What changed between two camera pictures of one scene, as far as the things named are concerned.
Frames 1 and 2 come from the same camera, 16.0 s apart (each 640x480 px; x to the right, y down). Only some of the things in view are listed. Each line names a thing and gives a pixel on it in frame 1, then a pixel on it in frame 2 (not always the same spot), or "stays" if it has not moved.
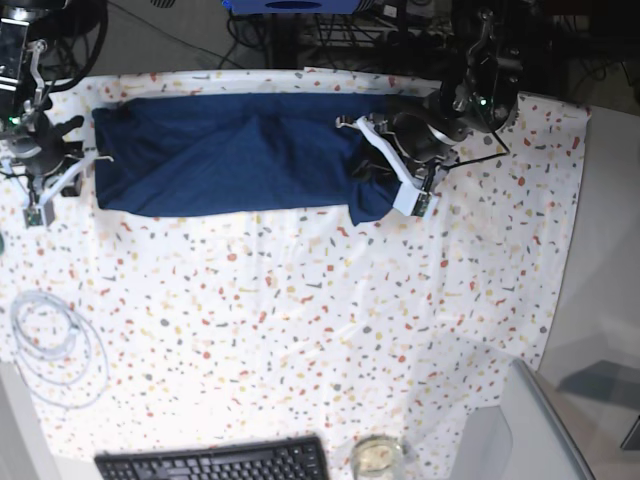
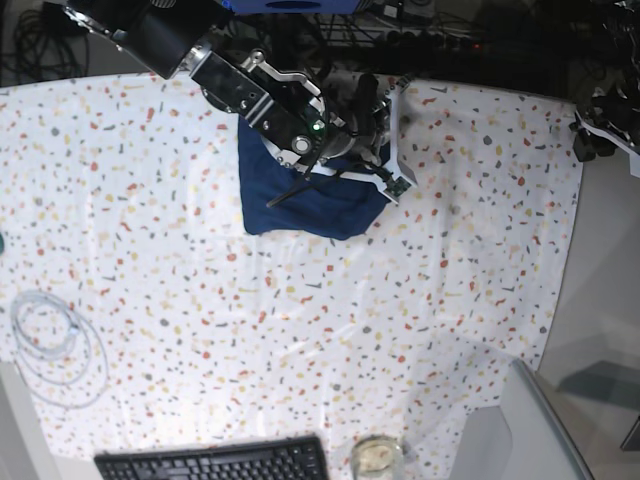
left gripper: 42,152 to 362,129
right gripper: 416,138 to 586,146
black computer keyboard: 288,458 stays
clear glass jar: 379,457 stays
